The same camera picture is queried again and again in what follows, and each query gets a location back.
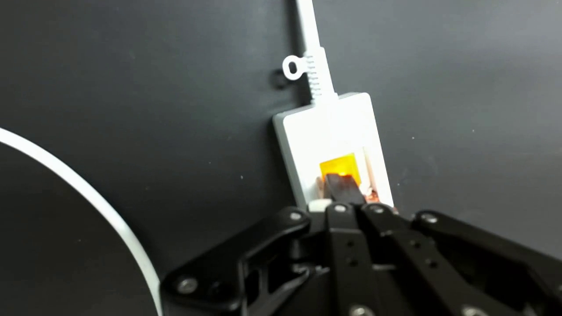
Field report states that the white power strip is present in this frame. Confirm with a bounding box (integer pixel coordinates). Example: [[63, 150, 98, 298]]
[[272, 92, 395, 206]]

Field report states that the white power strip cord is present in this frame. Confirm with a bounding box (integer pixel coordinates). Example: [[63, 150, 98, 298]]
[[281, 0, 339, 105]]

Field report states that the white kettle cable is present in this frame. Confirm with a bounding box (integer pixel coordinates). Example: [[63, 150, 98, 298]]
[[0, 126, 165, 316]]

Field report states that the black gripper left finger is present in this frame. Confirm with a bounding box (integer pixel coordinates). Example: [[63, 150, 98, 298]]
[[161, 206, 325, 313]]

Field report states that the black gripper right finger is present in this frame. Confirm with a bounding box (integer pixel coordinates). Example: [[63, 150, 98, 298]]
[[326, 201, 562, 316]]

